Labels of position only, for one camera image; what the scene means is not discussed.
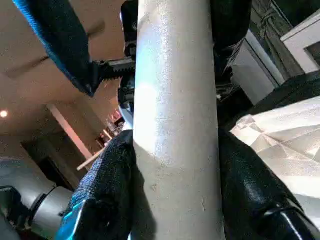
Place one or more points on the white plastic table top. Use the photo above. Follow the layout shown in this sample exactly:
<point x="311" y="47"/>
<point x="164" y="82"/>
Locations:
<point x="287" y="150"/>

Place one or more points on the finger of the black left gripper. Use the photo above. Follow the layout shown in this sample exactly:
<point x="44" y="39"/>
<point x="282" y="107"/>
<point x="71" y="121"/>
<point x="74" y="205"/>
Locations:
<point x="230" y="20"/>

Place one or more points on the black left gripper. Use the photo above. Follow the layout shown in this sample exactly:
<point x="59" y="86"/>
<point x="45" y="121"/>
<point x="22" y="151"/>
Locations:
<point x="128" y="25"/>

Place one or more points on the white plastic table leg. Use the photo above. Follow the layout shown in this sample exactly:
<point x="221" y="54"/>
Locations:
<point x="175" y="100"/>

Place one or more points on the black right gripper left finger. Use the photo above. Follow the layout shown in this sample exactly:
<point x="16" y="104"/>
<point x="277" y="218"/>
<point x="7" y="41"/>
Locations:
<point x="107" y="195"/>

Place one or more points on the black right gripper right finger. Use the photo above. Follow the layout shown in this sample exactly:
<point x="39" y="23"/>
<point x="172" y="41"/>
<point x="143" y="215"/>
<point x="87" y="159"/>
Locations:
<point x="255" y="200"/>

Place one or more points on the grey curtain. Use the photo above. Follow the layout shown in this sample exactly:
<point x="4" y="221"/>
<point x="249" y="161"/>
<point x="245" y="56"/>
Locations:
<point x="272" y="20"/>

